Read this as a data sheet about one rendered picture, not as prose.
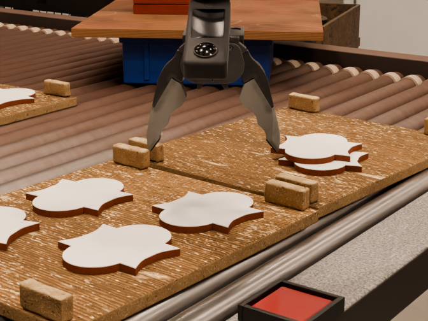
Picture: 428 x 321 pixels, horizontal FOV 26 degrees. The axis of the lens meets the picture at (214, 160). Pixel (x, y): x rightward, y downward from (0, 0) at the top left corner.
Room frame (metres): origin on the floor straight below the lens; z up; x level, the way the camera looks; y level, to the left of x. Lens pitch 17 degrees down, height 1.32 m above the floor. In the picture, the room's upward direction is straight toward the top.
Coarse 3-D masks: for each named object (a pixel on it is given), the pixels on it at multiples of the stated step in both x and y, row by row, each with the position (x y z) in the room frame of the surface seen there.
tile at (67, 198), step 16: (32, 192) 1.11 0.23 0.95; (48, 192) 1.11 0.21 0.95; (64, 192) 1.11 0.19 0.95; (80, 192) 1.11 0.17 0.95; (96, 192) 1.11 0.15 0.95; (112, 192) 1.11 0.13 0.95; (32, 208) 1.07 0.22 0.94; (48, 208) 1.05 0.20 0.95; (64, 208) 1.05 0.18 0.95; (80, 208) 1.05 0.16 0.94; (96, 208) 1.05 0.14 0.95
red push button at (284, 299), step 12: (288, 288) 0.86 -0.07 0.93; (264, 300) 0.83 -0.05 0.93; (276, 300) 0.83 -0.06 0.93; (288, 300) 0.83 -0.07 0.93; (300, 300) 0.83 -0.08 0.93; (312, 300) 0.83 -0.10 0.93; (324, 300) 0.83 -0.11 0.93; (276, 312) 0.80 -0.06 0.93; (288, 312) 0.80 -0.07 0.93; (300, 312) 0.80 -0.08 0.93; (312, 312) 0.80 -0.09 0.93
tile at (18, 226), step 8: (0, 208) 1.05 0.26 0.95; (8, 208) 1.05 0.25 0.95; (16, 208) 1.05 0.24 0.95; (0, 216) 1.02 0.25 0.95; (8, 216) 1.02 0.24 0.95; (16, 216) 1.02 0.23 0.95; (24, 216) 1.02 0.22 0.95; (0, 224) 0.99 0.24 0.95; (8, 224) 0.99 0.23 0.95; (16, 224) 0.99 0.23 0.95; (24, 224) 0.99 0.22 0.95; (32, 224) 1.00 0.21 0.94; (0, 232) 0.97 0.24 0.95; (8, 232) 0.97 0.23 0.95; (16, 232) 0.97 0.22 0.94; (24, 232) 0.99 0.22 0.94; (0, 240) 0.94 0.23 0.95; (8, 240) 0.95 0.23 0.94; (0, 248) 0.94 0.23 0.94
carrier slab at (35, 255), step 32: (128, 192) 1.13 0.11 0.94; (160, 192) 1.13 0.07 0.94; (64, 224) 1.02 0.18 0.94; (96, 224) 1.02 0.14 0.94; (128, 224) 1.02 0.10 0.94; (256, 224) 1.02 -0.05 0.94; (288, 224) 1.02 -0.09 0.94; (0, 256) 0.92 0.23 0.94; (32, 256) 0.92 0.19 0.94; (192, 256) 0.92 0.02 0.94; (224, 256) 0.92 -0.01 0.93; (0, 288) 0.84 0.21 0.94; (64, 288) 0.84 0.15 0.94; (96, 288) 0.84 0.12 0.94; (128, 288) 0.84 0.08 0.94; (160, 288) 0.84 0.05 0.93; (32, 320) 0.78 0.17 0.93; (96, 320) 0.78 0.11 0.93
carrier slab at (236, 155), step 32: (224, 128) 1.46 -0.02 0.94; (256, 128) 1.46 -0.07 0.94; (288, 128) 1.46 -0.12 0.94; (320, 128) 1.46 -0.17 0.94; (352, 128) 1.46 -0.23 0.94; (384, 128) 1.46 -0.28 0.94; (192, 160) 1.28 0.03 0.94; (224, 160) 1.28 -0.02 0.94; (256, 160) 1.28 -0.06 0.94; (384, 160) 1.28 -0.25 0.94; (416, 160) 1.28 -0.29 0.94; (256, 192) 1.14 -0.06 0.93; (320, 192) 1.13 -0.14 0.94; (352, 192) 1.14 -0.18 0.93
